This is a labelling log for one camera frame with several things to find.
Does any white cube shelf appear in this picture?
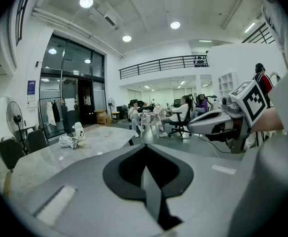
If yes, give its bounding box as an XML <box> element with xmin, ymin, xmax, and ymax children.
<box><xmin>218</xmin><ymin>72</ymin><xmax>239</xmax><ymax>99</ymax></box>

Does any white cartoon water bottle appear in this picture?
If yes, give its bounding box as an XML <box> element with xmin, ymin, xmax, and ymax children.
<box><xmin>71</xmin><ymin>121</ymin><xmax>86</xmax><ymax>141</ymax></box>

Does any white paper notice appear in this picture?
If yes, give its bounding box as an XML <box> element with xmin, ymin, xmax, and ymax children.
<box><xmin>65</xmin><ymin>98</ymin><xmax>75</xmax><ymax>112</ymax></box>

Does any glass entrance door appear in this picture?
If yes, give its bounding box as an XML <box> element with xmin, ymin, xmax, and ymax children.
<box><xmin>39</xmin><ymin>33</ymin><xmax>107</xmax><ymax>141</ymax></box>

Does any person's right forearm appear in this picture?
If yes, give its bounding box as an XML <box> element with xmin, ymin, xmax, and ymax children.
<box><xmin>252</xmin><ymin>107</ymin><xmax>285</xmax><ymax>133</ymax></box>

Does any ceiling air conditioner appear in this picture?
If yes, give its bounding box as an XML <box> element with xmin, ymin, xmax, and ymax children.
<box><xmin>89</xmin><ymin>3</ymin><xmax>124</xmax><ymax>31</ymax></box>

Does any light blue folded umbrella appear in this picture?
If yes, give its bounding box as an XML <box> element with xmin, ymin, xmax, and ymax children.
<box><xmin>58</xmin><ymin>135</ymin><xmax>84</xmax><ymax>150</ymax></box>

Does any white hanging garment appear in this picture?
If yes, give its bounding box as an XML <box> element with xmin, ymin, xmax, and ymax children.
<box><xmin>46</xmin><ymin>101</ymin><xmax>57</xmax><ymax>126</ymax></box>

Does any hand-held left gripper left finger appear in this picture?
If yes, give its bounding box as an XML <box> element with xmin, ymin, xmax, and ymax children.
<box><xmin>15</xmin><ymin>143</ymin><xmax>165</xmax><ymax>237</ymax></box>

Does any black hanging garment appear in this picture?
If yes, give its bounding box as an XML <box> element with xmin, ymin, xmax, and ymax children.
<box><xmin>52</xmin><ymin>100</ymin><xmax>61</xmax><ymax>123</ymax></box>

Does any black metal railing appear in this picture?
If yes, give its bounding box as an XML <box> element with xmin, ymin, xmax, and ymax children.
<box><xmin>119</xmin><ymin>55</ymin><xmax>210</xmax><ymax>80</ymax></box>

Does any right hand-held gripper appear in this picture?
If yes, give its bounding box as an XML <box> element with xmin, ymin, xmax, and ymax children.
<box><xmin>186</xmin><ymin>79</ymin><xmax>268</xmax><ymax>155</ymax></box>

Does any small black standing fan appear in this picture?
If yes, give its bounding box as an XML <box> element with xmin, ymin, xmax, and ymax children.
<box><xmin>107</xmin><ymin>97</ymin><xmax>117</xmax><ymax>120</ymax></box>

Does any dark upholstered chair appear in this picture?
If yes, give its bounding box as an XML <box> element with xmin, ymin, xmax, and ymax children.
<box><xmin>25</xmin><ymin>129</ymin><xmax>49</xmax><ymax>154</ymax></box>
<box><xmin>0</xmin><ymin>136</ymin><xmax>27</xmax><ymax>170</ymax></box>

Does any small white table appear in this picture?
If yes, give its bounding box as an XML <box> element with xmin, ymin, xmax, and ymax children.
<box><xmin>137</xmin><ymin>109</ymin><xmax>165</xmax><ymax>139</ymax></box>

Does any black office chair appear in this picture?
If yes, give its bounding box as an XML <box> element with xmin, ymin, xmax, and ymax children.
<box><xmin>168</xmin><ymin>100</ymin><xmax>193</xmax><ymax>142</ymax></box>
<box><xmin>129</xmin><ymin>99</ymin><xmax>145</xmax><ymax>116</ymax></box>

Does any large black standing fan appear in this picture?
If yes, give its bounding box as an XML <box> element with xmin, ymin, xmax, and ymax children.
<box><xmin>6</xmin><ymin>101</ymin><xmax>28</xmax><ymax>155</ymax></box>

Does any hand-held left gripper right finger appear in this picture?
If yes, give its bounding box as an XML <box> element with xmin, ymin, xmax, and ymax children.
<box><xmin>141</xmin><ymin>143</ymin><xmax>252</xmax><ymax>237</ymax></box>

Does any black clothes rack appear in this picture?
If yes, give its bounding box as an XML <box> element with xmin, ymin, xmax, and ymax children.
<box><xmin>37</xmin><ymin>96</ymin><xmax>72</xmax><ymax>136</ymax></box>

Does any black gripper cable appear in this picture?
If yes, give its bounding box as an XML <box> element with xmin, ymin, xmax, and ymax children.
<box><xmin>207</xmin><ymin>136</ymin><xmax>233</xmax><ymax>154</ymax></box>

